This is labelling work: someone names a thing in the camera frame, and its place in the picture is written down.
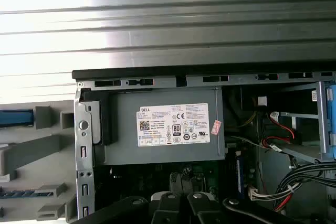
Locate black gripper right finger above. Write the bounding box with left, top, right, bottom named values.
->
left=187, top=191, right=336, bottom=224

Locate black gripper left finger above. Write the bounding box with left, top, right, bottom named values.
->
left=78, top=191, right=187, bottom=224

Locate red power wire black plug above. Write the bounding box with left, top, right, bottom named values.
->
left=261, top=113, right=303, bottom=152

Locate hard disk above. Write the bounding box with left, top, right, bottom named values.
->
left=0, top=110, right=35, bottom=128

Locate grey Dell power supply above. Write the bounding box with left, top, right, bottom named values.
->
left=104, top=87, right=226, bottom=166

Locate grey parts rack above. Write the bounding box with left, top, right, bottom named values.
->
left=0, top=100, right=79, bottom=224

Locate black open PC case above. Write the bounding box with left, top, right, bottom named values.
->
left=71, top=69, right=336, bottom=224

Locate grey metal drive cage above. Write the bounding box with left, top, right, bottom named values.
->
left=262, top=81, right=330, bottom=164

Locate blue plastic drive latch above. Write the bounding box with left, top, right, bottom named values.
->
left=324, top=82, right=336, bottom=159

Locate black cable bundle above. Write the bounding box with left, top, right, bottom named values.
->
left=272, top=162, right=336, bottom=213

